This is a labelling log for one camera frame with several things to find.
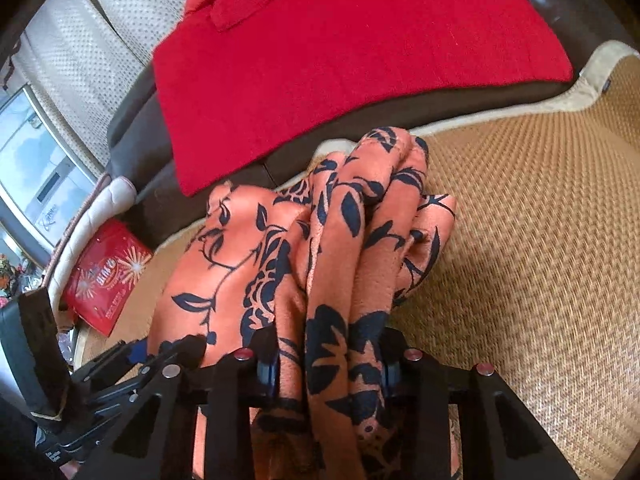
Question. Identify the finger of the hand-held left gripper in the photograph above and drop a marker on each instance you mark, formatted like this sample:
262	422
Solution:
185	349
117	360

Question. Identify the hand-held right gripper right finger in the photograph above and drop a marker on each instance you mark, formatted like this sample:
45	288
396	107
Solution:
392	375

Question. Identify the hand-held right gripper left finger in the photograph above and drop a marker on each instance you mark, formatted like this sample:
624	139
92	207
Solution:
267	372

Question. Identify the orange floral print garment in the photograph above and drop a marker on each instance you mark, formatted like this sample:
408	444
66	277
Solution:
340	240

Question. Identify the flower bouquet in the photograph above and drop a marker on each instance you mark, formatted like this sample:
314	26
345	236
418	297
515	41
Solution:
7	280

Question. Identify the red printed bag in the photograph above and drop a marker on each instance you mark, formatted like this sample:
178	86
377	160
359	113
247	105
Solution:
107	280

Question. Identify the glass window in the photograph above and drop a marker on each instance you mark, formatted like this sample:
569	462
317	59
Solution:
35	160

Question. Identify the dark brown leather sofa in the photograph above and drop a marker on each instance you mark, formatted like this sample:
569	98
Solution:
135	150

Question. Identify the woven straw mat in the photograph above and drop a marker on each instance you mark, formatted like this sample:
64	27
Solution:
525	210

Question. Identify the white dotted fabric cover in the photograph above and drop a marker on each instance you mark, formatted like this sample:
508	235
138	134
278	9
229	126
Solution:
100	50

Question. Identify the red cloth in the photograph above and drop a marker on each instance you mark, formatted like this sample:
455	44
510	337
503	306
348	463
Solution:
350	60

